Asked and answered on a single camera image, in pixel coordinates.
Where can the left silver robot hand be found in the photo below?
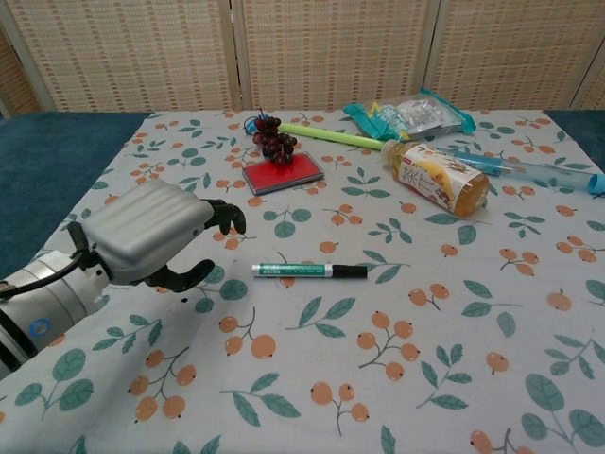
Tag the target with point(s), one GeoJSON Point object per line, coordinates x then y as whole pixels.
{"type": "Point", "coordinates": [142, 227]}

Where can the green marker body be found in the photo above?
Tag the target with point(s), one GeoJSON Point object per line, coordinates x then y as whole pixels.
{"type": "Point", "coordinates": [290, 270]}

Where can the black marker cap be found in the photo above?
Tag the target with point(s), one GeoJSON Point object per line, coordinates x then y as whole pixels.
{"type": "Point", "coordinates": [349, 271]}

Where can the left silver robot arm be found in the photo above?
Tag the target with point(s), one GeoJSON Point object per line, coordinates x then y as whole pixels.
{"type": "Point", "coordinates": [42, 302]}

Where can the red ink stamp pad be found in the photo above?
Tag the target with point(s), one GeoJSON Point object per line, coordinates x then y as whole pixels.
{"type": "Point", "coordinates": [282, 173]}

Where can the dark red grape bunch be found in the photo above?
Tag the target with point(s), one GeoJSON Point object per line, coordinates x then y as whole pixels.
{"type": "Point", "coordinates": [275, 139]}

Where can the light green plastic stick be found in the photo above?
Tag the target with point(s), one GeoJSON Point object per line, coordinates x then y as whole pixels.
{"type": "Point", "coordinates": [331, 134]}

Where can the bamboo folding screen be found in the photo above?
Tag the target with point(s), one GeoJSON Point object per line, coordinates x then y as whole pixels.
{"type": "Point", "coordinates": [302, 54]}

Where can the teal clear snack bag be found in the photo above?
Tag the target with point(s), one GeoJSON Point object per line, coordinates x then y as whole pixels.
{"type": "Point", "coordinates": [411, 117]}

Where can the yellow tea drink bottle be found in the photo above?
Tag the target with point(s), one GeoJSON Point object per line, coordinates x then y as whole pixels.
{"type": "Point", "coordinates": [437, 177]}

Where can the clear blue-capped plastic tube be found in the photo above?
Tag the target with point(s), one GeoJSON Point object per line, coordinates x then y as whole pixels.
{"type": "Point", "coordinates": [520, 169]}

